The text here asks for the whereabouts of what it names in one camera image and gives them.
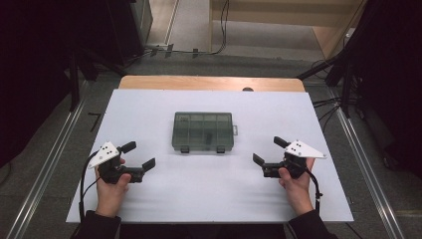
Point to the dark curtain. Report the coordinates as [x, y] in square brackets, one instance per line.
[33, 66]
[391, 83]

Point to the black metal stand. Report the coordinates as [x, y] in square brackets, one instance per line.
[73, 83]
[345, 66]

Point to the round table grommet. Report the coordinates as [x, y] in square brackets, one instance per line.
[248, 89]

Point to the wooden table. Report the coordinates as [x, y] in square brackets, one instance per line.
[199, 82]

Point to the light wooden cabinet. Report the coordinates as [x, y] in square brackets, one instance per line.
[265, 16]

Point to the person's left hand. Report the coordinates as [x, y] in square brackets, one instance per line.
[109, 199]

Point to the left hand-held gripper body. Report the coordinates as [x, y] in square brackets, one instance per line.
[106, 154]

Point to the grey transparent plastic compartment box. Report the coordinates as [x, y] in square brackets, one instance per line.
[199, 127]

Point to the person's right hand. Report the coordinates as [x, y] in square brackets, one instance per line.
[297, 192]

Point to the aluminium floor rail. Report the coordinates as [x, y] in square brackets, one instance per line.
[51, 166]
[365, 166]

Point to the dark cabinet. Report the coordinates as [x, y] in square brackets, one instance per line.
[132, 26]

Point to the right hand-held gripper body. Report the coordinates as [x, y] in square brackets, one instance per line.
[300, 151]

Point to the white table board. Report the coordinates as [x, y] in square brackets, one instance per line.
[149, 109]

